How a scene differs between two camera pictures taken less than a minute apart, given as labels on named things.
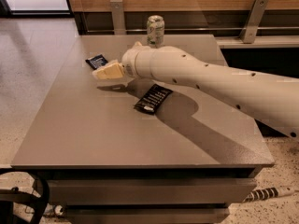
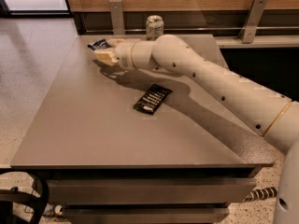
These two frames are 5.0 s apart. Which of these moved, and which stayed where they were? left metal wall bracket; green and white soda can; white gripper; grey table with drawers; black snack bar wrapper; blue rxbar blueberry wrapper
Moved: blue rxbar blueberry wrapper; white gripper
Stayed: green and white soda can; black snack bar wrapper; left metal wall bracket; grey table with drawers
